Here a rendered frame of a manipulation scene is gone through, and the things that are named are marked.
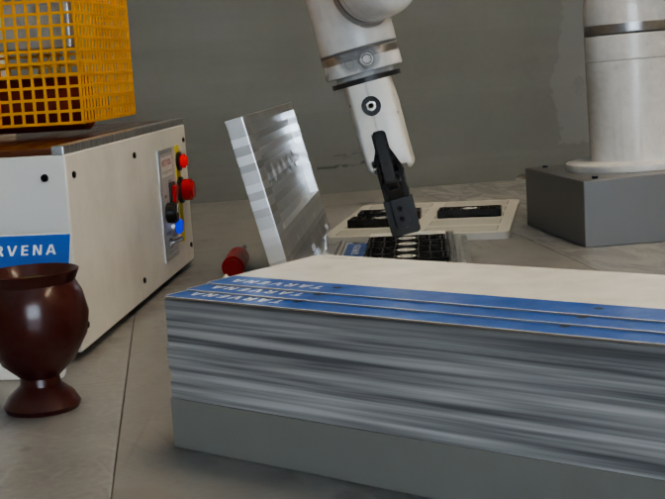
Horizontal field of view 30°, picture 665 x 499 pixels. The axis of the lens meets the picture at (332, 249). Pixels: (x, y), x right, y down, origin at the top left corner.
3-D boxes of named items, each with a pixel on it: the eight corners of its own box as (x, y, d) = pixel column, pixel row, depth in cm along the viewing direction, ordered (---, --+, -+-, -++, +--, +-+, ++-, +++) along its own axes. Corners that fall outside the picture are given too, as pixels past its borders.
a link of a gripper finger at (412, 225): (405, 172, 131) (421, 234, 132) (405, 170, 134) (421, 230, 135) (375, 180, 132) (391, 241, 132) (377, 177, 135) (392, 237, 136)
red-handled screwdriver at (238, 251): (244, 278, 154) (242, 255, 154) (222, 279, 154) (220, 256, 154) (255, 255, 172) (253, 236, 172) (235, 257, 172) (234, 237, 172)
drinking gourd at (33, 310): (56, 426, 93) (43, 280, 91) (-36, 420, 96) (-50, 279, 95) (118, 395, 101) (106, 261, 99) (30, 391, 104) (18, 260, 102)
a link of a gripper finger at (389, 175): (391, 164, 127) (401, 195, 132) (378, 108, 131) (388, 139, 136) (379, 167, 127) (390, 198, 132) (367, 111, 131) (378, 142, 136)
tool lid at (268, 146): (241, 116, 120) (224, 122, 120) (299, 301, 122) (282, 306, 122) (291, 101, 163) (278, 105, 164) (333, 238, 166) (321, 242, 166)
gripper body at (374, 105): (396, 59, 128) (424, 164, 129) (398, 59, 138) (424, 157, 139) (326, 78, 129) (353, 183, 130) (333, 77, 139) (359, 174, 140)
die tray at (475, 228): (509, 239, 174) (509, 232, 174) (321, 245, 179) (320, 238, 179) (520, 204, 213) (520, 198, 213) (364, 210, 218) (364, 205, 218)
